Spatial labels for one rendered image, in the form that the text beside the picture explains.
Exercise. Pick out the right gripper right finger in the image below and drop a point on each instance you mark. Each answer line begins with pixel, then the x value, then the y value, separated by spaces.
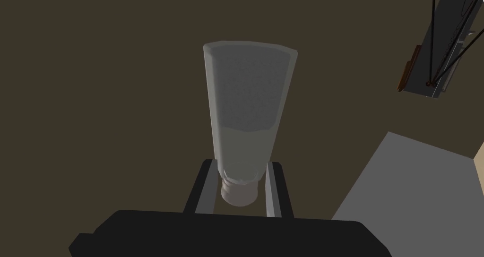
pixel 278 192

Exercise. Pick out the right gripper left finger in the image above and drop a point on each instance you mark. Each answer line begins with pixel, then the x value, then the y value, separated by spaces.
pixel 206 191

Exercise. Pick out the grey squeeze tube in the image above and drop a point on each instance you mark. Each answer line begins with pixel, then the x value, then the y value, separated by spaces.
pixel 247 98

